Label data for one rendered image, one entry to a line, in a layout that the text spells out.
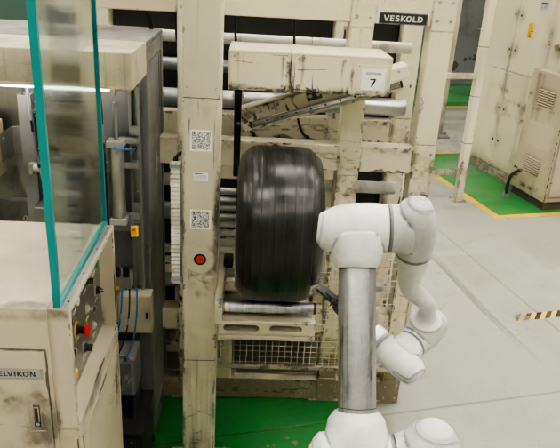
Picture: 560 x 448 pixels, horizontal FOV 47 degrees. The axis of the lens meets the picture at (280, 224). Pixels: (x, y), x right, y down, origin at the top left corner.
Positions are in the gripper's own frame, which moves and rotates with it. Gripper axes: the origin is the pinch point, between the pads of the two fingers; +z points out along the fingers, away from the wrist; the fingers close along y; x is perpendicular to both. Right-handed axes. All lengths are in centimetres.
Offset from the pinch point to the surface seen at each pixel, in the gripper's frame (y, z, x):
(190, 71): -52, 71, -1
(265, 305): 15.3, 16.5, -13.0
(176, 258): 7, 49, -28
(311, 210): -24.9, 17.4, 6.0
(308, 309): 15.7, 4.8, -1.9
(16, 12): 437, 817, 223
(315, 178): -27.7, 25.2, 15.0
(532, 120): 229, 82, 409
